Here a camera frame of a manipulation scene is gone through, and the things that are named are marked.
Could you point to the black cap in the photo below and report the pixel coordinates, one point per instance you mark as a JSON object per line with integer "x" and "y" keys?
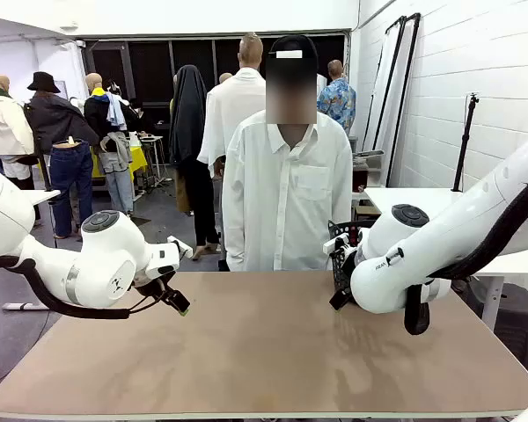
{"x": 295, "y": 44}

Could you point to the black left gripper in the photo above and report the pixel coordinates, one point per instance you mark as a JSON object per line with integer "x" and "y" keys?
{"x": 154, "y": 285}

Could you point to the person in blue floral shirt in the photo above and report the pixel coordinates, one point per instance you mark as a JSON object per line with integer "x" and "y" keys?
{"x": 339, "y": 103}

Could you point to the mannequin in cream jacket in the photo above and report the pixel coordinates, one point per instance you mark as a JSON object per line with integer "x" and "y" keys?
{"x": 4, "y": 123}

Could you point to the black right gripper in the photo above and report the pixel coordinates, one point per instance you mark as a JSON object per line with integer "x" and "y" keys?
{"x": 349, "y": 264}

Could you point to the mannequin in black cloak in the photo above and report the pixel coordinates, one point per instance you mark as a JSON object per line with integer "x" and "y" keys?
{"x": 189, "y": 114}

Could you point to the black framed white panel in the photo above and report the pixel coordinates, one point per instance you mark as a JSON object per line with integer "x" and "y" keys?
{"x": 385, "y": 79}
{"x": 405, "y": 88}

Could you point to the yellow tablecloth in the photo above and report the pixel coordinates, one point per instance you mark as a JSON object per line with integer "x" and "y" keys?
{"x": 138, "y": 160}

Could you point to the mannequin with yellow scarf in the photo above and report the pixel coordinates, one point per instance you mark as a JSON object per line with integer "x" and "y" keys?
{"x": 99, "y": 110}

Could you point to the person in white shirt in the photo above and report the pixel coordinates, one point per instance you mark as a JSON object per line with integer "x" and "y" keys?
{"x": 281, "y": 198}

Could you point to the black perforated plastic basket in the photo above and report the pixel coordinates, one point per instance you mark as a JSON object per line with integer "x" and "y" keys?
{"x": 352, "y": 225}

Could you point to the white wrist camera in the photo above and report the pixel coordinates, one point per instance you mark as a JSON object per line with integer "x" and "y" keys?
{"x": 336, "y": 244}
{"x": 180, "y": 248}

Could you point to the black tripod stand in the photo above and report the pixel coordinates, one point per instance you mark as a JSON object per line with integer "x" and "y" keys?
{"x": 466, "y": 136}

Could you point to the small white folding table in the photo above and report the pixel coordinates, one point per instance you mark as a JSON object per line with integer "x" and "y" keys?
{"x": 154, "y": 138}

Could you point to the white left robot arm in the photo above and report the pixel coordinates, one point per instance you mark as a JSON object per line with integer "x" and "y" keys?
{"x": 105, "y": 264}

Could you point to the mannequin with black hat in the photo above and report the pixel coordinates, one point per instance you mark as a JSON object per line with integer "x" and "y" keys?
{"x": 57, "y": 118}

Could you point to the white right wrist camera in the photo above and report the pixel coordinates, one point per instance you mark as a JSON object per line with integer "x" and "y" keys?
{"x": 336, "y": 244}

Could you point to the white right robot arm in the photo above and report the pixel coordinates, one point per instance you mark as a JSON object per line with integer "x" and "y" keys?
{"x": 400, "y": 272}

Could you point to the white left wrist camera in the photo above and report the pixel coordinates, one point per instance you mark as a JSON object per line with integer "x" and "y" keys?
{"x": 180, "y": 248}

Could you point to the glass jar with brown liquid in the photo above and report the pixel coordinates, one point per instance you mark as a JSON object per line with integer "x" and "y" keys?
{"x": 361, "y": 180}

